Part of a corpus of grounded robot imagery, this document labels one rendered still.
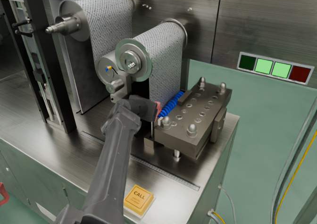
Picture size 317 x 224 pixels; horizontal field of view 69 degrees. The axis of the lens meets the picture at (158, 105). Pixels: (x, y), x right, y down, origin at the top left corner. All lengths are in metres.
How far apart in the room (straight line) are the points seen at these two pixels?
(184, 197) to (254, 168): 1.44
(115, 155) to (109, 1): 0.64
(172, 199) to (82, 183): 0.31
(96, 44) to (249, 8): 0.55
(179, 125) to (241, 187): 1.26
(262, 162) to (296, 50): 1.46
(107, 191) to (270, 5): 0.76
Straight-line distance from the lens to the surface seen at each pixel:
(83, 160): 0.93
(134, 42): 0.74
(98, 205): 0.34
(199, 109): 0.92
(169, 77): 0.89
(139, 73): 0.77
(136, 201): 0.76
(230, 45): 0.97
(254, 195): 2.01
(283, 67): 0.95
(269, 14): 0.91
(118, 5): 0.97
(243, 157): 2.23
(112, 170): 0.41
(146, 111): 0.74
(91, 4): 0.89
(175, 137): 0.79
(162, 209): 0.78
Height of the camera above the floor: 1.57
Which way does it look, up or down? 36 degrees down
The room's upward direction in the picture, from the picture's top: straight up
